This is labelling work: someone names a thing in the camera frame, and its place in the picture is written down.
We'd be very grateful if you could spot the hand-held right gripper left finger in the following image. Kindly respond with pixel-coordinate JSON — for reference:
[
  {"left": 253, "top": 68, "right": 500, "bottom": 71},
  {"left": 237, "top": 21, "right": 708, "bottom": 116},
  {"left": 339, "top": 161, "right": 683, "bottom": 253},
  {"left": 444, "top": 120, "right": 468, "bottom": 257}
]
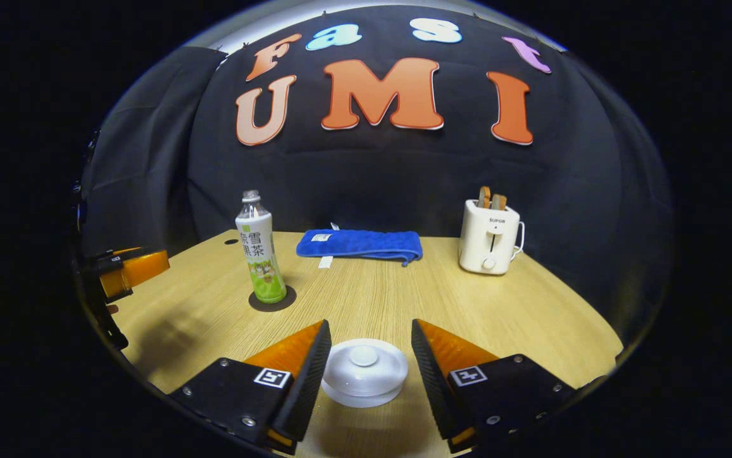
[{"left": 171, "top": 319, "right": 333, "bottom": 455}]

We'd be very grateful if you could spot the white teacup lid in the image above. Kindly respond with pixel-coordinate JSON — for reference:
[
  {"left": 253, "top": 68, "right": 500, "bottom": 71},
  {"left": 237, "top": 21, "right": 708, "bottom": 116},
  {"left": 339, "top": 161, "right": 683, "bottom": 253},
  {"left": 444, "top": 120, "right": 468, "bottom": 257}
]
[{"left": 333, "top": 338, "right": 408, "bottom": 382}]

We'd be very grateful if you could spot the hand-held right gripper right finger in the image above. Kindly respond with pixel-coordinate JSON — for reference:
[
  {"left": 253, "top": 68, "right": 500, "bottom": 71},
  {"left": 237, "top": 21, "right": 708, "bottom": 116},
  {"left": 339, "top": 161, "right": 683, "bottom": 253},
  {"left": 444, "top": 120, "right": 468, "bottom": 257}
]
[{"left": 411, "top": 319, "right": 577, "bottom": 454}]

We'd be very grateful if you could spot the blue towel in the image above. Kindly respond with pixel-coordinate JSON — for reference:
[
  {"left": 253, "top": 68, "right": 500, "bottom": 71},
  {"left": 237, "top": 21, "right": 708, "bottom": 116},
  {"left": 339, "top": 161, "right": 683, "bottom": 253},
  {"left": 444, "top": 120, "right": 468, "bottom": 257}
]
[{"left": 296, "top": 223, "right": 423, "bottom": 268}]

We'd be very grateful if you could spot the white toaster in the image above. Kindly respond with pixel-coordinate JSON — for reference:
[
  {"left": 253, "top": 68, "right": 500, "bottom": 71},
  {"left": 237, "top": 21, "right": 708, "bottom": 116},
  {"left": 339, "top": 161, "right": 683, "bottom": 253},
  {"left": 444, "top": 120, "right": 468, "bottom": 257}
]
[{"left": 458, "top": 199, "right": 521, "bottom": 275}]

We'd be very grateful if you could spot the white saucer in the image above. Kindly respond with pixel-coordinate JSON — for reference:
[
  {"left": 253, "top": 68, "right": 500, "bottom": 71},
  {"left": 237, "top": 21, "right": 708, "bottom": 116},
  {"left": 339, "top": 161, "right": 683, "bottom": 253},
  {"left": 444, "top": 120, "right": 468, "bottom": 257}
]
[{"left": 321, "top": 375, "right": 404, "bottom": 408}]

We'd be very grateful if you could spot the clear water bottle green label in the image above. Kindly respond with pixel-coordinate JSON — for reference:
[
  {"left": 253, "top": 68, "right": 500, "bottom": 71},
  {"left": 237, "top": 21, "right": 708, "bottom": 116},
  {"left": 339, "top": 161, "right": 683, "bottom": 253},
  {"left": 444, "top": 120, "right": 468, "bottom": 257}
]
[{"left": 235, "top": 190, "right": 288, "bottom": 304}]

